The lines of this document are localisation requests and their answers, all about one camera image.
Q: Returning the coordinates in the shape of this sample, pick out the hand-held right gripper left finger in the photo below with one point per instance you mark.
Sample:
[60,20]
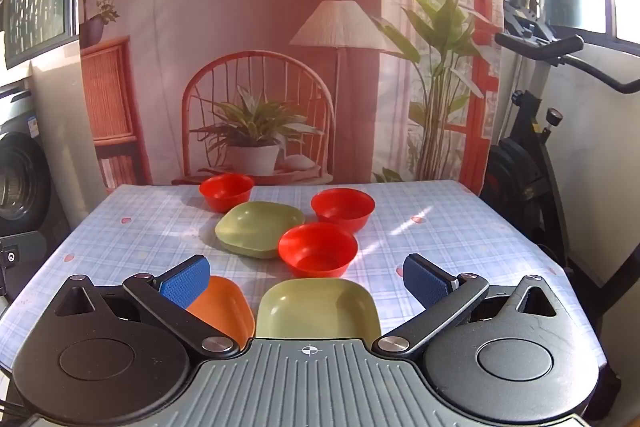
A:
[184,283]

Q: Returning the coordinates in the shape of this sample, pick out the blue plaid tablecloth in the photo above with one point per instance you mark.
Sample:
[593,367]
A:
[125,237]

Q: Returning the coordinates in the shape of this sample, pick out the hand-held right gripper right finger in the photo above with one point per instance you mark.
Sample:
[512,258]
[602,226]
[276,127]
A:
[427,283]

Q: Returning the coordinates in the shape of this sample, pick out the orange square plate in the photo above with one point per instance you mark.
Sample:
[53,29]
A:
[225,307]

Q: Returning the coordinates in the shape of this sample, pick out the grey washing machine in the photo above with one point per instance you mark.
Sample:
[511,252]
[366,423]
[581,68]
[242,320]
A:
[20,187]

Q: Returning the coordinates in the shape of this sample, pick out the green square plate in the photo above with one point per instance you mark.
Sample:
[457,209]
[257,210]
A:
[255,227]
[315,307]

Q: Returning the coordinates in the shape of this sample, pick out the printed room backdrop cloth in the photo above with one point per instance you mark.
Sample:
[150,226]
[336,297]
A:
[250,7]

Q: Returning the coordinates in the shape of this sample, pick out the red plastic bowl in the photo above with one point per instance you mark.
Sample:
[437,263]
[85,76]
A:
[345,217]
[225,199]
[315,252]

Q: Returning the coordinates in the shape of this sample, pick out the black exercise bike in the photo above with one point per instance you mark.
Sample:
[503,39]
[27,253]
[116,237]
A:
[520,167]

